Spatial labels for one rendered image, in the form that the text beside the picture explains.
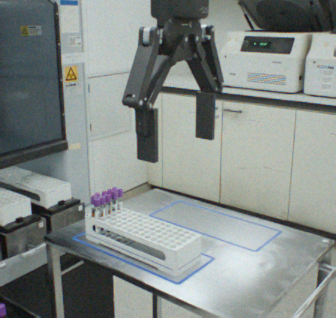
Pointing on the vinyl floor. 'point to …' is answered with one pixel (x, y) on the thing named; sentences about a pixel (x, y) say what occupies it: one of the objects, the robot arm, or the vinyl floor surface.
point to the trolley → (208, 261)
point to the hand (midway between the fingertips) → (178, 141)
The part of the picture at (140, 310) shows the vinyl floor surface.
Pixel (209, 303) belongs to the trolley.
